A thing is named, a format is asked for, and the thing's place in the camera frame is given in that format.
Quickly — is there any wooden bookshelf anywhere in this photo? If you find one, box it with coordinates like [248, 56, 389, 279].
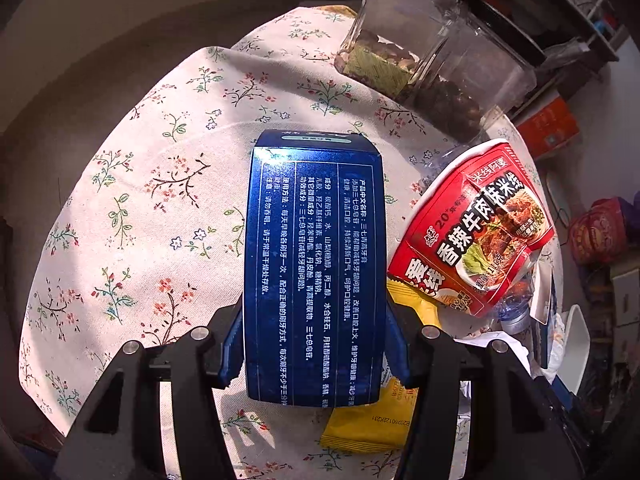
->
[542, 0, 632, 63]

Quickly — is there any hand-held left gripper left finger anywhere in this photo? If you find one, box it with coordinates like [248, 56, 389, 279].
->
[52, 302, 251, 480]

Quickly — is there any red bag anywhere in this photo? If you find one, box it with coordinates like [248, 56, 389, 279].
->
[570, 197, 628, 266]

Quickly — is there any white plastic chair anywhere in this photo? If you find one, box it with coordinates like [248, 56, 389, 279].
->
[555, 305, 596, 396]

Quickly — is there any floral tablecloth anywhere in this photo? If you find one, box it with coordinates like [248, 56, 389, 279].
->
[17, 5, 563, 480]

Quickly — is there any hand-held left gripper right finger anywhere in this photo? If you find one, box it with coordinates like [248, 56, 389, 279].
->
[382, 302, 581, 480]

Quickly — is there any crushed clear plastic bottle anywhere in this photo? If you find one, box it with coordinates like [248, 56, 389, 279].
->
[420, 145, 553, 336]

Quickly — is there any red instant noodle bowl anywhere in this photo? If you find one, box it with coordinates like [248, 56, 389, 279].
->
[387, 140, 557, 318]

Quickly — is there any yellow snack packet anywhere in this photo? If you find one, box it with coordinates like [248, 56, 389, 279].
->
[320, 280, 441, 453]

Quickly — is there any clear jar of light nuts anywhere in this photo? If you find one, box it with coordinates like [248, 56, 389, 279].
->
[334, 0, 461, 103]

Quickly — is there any blue toothpaste box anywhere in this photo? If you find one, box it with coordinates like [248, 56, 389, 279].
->
[239, 129, 390, 408]

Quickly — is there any clear jar of dark nuts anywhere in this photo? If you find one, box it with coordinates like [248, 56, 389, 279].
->
[410, 5, 538, 143]

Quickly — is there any orange cardboard box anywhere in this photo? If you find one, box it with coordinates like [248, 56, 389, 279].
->
[515, 95, 581, 161]

